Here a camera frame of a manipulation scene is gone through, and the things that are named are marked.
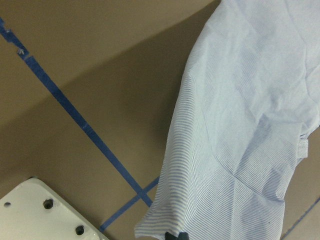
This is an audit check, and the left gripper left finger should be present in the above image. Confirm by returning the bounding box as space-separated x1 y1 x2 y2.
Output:
165 232 178 240

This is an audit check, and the light blue striped shirt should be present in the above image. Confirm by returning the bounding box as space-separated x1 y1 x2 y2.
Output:
134 0 320 240

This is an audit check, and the brown paper table cover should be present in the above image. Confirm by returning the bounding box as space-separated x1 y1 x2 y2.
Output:
0 0 320 240

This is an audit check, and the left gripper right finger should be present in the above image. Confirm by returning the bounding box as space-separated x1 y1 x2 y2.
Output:
178 232 189 240

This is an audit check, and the white camera stand pedestal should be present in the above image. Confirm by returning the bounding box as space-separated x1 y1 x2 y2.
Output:
0 178 106 240

